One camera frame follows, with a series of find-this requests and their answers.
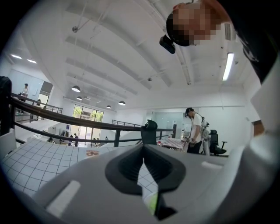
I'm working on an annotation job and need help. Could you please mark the table with checkered cloth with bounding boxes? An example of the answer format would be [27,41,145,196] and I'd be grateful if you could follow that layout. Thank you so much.
[162,137,187,151]

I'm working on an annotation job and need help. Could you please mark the black metal railing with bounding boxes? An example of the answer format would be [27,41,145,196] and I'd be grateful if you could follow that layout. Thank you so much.
[0,93,177,147]

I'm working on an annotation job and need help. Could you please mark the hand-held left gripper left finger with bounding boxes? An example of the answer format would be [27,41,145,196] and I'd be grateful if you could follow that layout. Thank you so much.
[32,144,154,224]

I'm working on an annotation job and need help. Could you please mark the large glass window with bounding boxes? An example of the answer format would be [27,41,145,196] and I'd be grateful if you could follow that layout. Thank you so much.
[73,104,105,123]

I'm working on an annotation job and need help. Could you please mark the black head-worn camera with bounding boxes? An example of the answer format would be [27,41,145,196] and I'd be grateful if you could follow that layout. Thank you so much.
[159,34,177,55]

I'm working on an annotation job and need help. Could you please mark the person's black shirt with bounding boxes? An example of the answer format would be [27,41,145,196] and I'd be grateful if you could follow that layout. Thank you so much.
[226,0,280,84]

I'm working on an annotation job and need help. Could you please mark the black chair backrest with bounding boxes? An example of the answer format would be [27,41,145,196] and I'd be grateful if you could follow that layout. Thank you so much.
[140,119,158,146]

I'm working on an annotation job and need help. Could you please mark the long ceiling tube light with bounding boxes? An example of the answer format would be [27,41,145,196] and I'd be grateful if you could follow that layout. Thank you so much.
[222,52,235,81]

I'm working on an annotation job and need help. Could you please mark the ceiling air vent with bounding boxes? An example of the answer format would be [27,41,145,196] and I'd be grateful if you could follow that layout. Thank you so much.
[224,22,232,41]

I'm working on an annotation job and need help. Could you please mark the white box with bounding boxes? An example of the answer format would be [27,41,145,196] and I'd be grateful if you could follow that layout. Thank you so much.
[0,128,18,161]

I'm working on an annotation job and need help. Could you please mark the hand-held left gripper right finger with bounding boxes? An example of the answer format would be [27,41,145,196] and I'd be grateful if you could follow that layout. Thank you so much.
[143,144,229,224]

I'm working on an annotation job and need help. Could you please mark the green white vegetable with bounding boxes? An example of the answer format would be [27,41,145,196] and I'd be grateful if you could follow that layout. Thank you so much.
[141,185,158,217]

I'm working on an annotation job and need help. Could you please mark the person's head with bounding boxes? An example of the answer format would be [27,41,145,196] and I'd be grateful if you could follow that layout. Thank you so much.
[165,0,232,47]

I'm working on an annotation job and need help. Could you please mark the white gridded table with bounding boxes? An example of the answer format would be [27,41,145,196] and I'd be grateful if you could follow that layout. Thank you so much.
[1,137,162,197]

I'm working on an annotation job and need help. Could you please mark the black office chair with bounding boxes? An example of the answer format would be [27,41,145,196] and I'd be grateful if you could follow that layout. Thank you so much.
[209,129,228,156]

